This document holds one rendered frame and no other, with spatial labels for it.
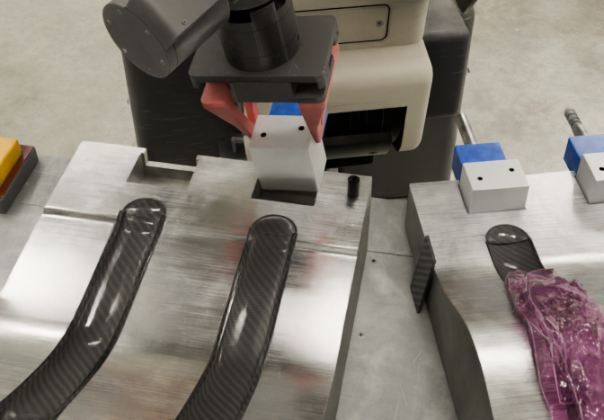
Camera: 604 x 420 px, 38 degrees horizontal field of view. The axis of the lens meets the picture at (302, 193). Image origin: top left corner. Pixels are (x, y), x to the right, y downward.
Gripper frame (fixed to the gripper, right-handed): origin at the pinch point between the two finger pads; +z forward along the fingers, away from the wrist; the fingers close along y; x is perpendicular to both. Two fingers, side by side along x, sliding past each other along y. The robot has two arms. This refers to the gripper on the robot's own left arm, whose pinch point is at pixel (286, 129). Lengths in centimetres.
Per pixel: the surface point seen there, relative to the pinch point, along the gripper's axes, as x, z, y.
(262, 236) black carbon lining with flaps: -7.9, 4.0, -1.2
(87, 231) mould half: -10.0, 1.5, -14.8
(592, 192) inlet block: 3.8, 11.5, 24.6
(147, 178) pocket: -1.1, 5.5, -13.7
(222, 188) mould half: -3.4, 3.6, -5.6
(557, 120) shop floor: 113, 118, 25
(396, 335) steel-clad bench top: -10.3, 13.9, 8.9
